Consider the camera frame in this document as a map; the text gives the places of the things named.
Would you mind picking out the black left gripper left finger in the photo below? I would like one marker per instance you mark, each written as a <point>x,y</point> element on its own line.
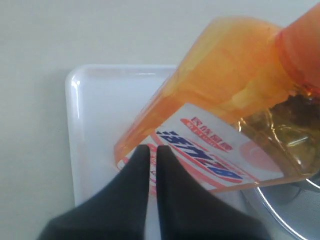
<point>117,212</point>

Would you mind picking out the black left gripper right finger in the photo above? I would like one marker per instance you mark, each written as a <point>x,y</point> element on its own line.
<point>189,212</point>

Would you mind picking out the orange pump soap bottle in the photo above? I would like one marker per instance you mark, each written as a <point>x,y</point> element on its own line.
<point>243,107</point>

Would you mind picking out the steel mesh colander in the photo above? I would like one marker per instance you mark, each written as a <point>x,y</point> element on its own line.
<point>290,211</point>

